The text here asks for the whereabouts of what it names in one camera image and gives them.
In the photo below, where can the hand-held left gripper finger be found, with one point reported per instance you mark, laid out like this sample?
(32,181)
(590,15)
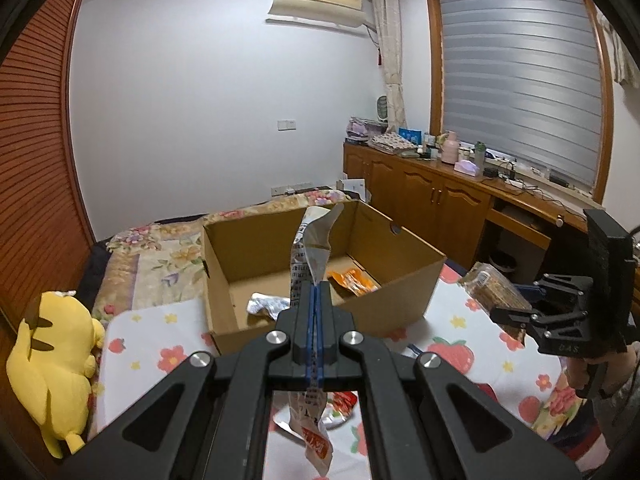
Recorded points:
(310,320)
(321,320)

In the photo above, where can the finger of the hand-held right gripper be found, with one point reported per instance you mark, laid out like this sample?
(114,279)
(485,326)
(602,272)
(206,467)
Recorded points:
(520,319)
(555,286)

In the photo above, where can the brown cracker snack packet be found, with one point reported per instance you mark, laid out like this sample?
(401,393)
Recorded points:
(492,287)

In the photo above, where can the white and orange snack packet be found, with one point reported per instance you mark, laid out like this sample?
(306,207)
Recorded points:
(312,255)

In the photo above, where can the cardboard box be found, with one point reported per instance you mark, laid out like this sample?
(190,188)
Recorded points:
(390,305)

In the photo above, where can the person's right forearm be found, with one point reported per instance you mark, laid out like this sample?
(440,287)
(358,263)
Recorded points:
(620,420)

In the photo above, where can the person's right hand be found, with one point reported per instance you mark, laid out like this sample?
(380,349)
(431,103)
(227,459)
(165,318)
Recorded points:
(622,362)

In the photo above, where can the silver snack packet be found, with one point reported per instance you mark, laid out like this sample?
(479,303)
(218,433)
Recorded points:
(265,305)

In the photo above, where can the dark trash bin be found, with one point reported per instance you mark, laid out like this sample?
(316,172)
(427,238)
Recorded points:
(502,261)

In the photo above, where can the red snack packet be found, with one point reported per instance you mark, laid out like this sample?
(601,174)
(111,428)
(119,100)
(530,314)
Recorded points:
(342,402)

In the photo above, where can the white power strip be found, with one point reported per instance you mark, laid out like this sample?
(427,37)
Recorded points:
(512,181)

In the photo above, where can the white papers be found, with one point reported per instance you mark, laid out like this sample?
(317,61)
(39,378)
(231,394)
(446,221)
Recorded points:
(356,187)

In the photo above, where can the pink tissue box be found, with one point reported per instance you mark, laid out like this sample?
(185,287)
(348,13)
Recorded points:
(468,169)

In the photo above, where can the green bottle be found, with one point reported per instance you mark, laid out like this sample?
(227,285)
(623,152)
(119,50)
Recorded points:
(479,156)

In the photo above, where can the fruit print cloth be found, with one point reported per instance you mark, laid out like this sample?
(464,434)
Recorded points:
(155,345)

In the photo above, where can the wooden cabinet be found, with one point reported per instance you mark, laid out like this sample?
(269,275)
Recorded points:
(420,195)

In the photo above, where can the floral blanket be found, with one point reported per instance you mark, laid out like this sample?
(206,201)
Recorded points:
(160,250)

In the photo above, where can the pink thermos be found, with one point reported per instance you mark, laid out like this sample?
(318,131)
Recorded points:
(450,149)

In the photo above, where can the folded patterned cloth stack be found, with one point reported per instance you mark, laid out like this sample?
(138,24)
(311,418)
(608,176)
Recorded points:
(390,144)

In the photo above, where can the purple cloth pile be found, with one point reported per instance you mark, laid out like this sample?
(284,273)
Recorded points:
(362,129)

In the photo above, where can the blue box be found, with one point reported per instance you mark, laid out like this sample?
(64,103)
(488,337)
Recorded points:
(410,136)

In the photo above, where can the grey window blind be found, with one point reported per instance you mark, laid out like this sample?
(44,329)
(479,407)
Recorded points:
(520,80)

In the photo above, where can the small white fan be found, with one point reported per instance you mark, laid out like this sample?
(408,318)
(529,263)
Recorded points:
(383,109)

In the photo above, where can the cream patterned curtain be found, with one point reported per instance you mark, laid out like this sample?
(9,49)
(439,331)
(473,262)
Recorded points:
(622,55)
(392,60)

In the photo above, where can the yellow plush toy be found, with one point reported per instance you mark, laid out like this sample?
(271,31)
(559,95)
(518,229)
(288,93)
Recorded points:
(50,370)

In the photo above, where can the louvered wooden wardrobe door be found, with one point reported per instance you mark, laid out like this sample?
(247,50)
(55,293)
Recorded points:
(35,160)

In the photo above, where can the wall outlet strip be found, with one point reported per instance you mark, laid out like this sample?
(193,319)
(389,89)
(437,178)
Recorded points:
(290,189)

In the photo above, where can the white wall switch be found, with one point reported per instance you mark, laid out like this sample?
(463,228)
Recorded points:
(286,124)

